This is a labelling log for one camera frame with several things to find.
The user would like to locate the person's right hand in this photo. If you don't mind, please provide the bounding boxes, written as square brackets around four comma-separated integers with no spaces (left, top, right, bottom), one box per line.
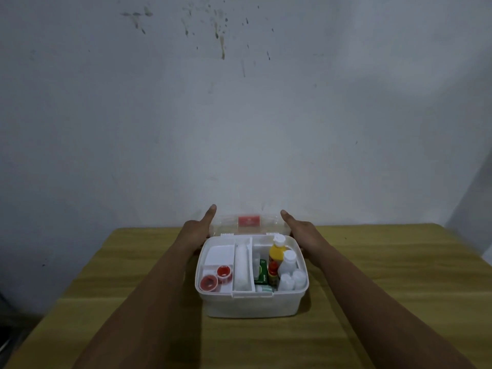
[280,210,328,268]

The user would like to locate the person's left hand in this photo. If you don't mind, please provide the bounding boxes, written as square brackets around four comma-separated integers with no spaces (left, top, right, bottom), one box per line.
[175,204,218,260]

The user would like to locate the clear box lid red label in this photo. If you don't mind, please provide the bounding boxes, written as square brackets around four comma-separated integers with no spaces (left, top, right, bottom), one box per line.
[209,213,291,238]

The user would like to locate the person's left forearm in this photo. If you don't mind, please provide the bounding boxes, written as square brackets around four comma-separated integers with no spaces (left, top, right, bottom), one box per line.
[72,236,201,369]

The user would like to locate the person's right forearm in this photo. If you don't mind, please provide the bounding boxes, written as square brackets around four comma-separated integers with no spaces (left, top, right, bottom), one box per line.
[307,244,477,369]

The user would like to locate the yellow bottle white cap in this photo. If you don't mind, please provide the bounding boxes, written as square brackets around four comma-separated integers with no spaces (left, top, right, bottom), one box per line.
[269,234,288,266]

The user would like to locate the white inner tray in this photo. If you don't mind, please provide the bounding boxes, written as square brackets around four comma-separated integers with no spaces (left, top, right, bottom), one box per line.
[198,236,257,299]

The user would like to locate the large white plastic bottle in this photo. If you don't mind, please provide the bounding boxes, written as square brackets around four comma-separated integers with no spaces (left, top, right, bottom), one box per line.
[278,250,298,277]

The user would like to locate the green medicine carton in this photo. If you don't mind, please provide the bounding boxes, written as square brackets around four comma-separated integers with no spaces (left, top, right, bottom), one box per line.
[254,259,269,284]

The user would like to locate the white bandage roll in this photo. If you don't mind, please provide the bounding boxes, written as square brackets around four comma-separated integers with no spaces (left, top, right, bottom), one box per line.
[234,244,251,292]

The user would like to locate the white plastic medicine box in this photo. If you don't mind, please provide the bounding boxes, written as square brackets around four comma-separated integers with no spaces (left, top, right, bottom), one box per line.
[195,234,310,319]

